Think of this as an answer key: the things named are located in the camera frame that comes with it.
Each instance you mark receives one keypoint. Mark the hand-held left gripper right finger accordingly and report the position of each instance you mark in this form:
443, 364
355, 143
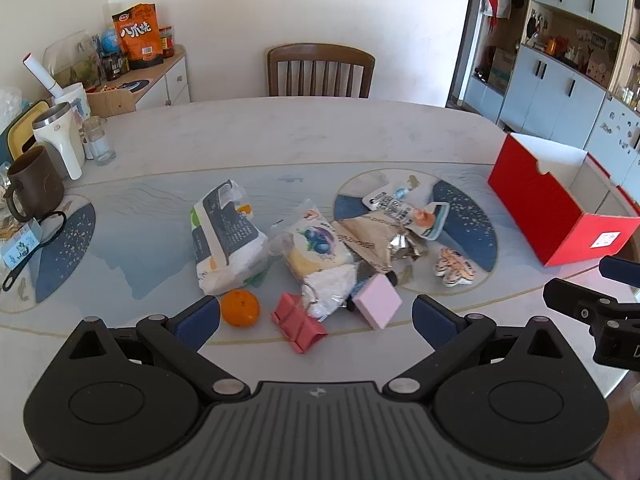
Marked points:
430, 320

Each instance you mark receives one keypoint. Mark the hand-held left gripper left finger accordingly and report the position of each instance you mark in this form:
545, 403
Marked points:
200, 317

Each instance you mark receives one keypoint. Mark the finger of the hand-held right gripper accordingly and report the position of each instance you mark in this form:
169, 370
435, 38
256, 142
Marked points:
570, 297
622, 270

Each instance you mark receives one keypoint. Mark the orange tangerine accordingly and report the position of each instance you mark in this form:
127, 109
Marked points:
240, 308

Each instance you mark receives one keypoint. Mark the pink sponge block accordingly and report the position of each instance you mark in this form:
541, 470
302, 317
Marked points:
376, 301

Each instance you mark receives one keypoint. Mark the white snack bag dark print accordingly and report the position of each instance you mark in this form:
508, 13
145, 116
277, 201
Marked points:
225, 235

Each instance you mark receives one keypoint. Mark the silver foil snack bag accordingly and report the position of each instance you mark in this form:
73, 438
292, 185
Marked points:
375, 242

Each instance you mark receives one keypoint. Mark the orange jelly packet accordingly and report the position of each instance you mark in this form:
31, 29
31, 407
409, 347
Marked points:
427, 220

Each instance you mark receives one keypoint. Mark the red binder clip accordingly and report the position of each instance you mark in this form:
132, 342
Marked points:
300, 325

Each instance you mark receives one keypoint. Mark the red cardboard box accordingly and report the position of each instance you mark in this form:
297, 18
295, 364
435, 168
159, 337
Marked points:
530, 195

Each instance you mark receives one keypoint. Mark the blueberry bread pack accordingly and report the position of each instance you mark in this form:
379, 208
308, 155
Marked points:
315, 250

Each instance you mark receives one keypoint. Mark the white marble desktop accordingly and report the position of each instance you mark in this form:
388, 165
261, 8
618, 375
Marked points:
300, 135

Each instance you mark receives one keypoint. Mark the blue patterned table mat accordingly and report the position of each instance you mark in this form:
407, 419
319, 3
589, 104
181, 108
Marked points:
150, 220

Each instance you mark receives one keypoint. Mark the blue white small box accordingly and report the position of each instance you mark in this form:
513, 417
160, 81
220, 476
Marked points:
17, 247

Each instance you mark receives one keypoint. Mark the clear glass cup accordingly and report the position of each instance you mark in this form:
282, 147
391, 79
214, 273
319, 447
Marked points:
100, 142

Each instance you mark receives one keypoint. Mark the brown mug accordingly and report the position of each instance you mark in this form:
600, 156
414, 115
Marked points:
37, 180

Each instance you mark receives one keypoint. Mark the white electric kettle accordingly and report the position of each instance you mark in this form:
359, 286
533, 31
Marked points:
60, 135

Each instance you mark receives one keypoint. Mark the cardboard box on shelf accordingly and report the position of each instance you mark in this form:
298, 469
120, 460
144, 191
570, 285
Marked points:
502, 70

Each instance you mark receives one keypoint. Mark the small white cabinet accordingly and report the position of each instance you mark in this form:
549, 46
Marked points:
170, 80

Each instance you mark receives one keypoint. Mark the white printed cup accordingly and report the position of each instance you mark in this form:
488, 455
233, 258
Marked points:
75, 97

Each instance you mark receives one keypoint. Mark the yellow rimmed tray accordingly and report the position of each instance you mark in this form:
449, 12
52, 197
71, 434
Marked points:
17, 132

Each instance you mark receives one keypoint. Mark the dark jar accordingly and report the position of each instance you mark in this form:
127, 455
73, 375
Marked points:
115, 65

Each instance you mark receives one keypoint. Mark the slatted wooden chair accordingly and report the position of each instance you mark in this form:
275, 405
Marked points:
320, 70

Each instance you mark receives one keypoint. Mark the red lidded jar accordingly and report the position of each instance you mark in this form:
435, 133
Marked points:
167, 42

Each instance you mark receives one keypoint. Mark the orange snack bag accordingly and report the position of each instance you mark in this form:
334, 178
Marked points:
140, 35

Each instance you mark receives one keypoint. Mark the white lint roller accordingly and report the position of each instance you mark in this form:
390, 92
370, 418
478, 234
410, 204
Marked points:
42, 75

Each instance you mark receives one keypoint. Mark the blue globe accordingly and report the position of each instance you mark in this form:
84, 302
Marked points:
111, 40

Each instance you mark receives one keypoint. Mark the red hanging cloth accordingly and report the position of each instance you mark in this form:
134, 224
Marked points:
497, 0

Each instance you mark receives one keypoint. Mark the light blue wall cabinet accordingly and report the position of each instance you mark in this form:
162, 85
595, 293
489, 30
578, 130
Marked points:
545, 95

